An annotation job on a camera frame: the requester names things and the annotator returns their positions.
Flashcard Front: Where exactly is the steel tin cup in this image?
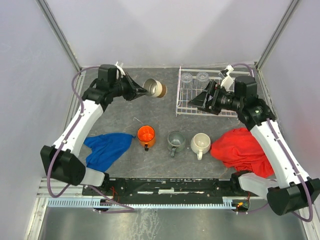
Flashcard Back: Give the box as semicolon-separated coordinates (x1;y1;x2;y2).
143;78;167;98

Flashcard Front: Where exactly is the clear plastic cup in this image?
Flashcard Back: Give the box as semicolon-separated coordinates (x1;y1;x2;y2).
195;71;210;90
180;72;193;90

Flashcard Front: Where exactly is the white wire dish rack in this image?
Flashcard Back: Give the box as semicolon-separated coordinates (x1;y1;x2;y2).
175;63;254;116

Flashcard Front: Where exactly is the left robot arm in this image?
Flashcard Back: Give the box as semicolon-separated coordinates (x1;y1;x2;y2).
40;64;148;187

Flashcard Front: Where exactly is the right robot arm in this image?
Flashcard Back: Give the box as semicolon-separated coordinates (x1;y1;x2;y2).
189;75;320;222

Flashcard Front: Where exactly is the orange enamel mug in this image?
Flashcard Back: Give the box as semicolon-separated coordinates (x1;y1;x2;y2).
136;125;156;152

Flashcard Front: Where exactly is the cream ceramic mug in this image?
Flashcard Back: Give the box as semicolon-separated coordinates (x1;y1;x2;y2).
190;133;211;161

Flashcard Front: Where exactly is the grey-green glazed mug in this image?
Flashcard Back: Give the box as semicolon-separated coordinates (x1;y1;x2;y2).
167;131;186;158

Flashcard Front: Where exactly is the red cloth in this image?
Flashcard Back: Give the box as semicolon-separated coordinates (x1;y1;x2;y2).
210;127;274;178

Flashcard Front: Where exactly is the blue cloth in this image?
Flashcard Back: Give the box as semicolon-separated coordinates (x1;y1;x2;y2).
84;132;135;172

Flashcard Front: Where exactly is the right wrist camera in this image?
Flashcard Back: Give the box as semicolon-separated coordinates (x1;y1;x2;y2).
219;65;234;91

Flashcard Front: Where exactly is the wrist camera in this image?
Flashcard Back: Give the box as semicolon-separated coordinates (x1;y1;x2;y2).
115;61;126;76
219;65;234;91

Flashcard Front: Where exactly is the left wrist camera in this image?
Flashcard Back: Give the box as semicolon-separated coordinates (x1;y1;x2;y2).
115;61;126;76

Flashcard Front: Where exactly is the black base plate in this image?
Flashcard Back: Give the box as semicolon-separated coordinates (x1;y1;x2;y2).
97;177;259;204

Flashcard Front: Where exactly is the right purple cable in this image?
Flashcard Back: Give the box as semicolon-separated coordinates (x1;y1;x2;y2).
231;62;315;223

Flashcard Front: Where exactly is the purple cable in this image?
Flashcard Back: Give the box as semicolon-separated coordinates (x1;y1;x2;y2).
46;66;136;215
231;62;315;223

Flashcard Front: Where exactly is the blue cable duct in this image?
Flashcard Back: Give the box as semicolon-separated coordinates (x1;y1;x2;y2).
47;197;236;210

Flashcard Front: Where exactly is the aluminium frame rail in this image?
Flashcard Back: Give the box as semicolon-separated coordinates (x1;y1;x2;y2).
36;177;312;200

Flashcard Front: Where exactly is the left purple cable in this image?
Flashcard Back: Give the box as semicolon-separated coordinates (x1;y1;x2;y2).
46;66;136;215

